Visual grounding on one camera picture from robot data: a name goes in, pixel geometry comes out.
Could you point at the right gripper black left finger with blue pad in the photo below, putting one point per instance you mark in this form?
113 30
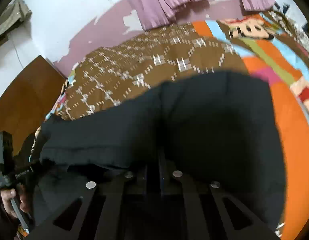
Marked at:
125 208

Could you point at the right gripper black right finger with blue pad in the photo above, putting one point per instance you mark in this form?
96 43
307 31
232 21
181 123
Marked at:
210 213

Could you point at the black puffer jacket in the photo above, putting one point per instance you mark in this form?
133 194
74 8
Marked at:
216 127

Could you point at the brown wooden headboard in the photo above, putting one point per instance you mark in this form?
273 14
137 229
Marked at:
25 104

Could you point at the colourful cartoon bed blanket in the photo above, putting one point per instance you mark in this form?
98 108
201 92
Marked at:
267 45

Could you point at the beige cloth hanging on wall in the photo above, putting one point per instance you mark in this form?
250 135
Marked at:
16 12

